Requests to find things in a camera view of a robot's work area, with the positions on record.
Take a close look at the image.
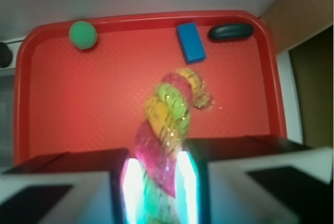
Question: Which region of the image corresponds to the red plastic tray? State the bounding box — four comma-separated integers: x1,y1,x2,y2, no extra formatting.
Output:
14,10,287,164

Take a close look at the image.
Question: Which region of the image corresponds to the black oval case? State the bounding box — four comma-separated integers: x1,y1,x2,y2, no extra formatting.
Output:
208,23,254,41

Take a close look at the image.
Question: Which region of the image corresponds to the green dimpled ball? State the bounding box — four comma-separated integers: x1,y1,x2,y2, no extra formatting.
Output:
69,21,98,50

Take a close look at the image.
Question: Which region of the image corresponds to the blue rectangular block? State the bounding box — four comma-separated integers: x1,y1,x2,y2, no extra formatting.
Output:
176,22,206,64

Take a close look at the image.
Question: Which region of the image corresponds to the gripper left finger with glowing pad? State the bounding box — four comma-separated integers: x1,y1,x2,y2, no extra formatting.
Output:
1,148,145,223

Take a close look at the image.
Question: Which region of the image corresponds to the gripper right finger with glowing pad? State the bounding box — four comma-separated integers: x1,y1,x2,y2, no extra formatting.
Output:
175,135,333,223

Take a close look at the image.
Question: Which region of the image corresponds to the multicolored twisted rope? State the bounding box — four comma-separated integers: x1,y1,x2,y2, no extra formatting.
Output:
134,67,213,224

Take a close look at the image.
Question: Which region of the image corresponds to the black faucet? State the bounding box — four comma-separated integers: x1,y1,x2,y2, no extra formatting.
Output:
0,42,13,68

